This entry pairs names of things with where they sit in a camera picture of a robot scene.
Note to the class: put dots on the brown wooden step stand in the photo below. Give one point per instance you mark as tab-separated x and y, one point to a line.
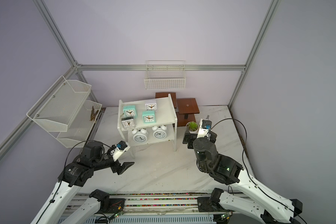
185	108

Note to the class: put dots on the white twin-bell alarm clock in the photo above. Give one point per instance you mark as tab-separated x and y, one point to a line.
140	135
160	132

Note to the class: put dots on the aluminium frame rail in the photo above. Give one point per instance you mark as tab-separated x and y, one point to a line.
141	67

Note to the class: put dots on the mint square alarm clock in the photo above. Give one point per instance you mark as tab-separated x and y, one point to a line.
149	116

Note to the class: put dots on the white mesh two-tier wall rack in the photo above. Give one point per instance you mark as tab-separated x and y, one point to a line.
64	112

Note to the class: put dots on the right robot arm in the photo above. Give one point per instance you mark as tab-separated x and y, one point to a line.
262	204

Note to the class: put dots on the lavender square alarm clock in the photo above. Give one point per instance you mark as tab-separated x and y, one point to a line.
151	105

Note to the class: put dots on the white two-tier shelf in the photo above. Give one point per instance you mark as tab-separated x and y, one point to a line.
165	115

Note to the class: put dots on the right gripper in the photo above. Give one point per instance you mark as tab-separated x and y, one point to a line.
192	145

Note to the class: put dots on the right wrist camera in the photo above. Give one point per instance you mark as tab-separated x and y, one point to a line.
204	128

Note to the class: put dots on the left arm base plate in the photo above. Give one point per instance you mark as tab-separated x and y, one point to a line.
112	205

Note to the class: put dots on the white wire wall basket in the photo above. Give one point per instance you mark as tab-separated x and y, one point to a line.
165	80

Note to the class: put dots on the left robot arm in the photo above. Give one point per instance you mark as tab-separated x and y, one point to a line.
93	157

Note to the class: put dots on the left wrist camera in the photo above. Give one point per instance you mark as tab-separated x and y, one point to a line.
119	150

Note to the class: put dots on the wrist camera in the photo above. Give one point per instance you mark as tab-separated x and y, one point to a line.
204	128
119	150

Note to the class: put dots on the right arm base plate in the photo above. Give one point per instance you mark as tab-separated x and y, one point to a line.
207	204

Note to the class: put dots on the clear grey square clock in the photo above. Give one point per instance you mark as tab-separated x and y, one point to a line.
128	123

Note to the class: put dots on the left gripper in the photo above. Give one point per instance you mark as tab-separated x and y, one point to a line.
123	167

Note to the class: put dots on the small green potted plant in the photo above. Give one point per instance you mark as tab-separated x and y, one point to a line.
192	127

